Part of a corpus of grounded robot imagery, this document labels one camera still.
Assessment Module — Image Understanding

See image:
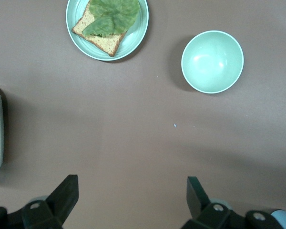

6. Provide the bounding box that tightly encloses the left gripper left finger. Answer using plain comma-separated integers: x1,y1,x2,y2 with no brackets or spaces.
0,174,79,229

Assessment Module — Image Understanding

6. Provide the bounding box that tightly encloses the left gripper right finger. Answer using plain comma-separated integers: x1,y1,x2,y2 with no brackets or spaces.
182,176,279,229

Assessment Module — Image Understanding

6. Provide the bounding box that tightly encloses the pale green bowl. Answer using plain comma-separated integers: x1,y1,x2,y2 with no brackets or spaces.
181,30,245,94

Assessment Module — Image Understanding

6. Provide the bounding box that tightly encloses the light brown bread slice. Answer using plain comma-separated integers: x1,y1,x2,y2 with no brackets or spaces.
71,1,127,57

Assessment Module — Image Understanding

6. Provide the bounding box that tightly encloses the pale green plate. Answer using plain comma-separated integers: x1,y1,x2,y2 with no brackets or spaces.
66,0,149,62

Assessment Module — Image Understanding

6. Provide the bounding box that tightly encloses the green lettuce leaf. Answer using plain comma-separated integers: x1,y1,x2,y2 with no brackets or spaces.
82,0,141,38

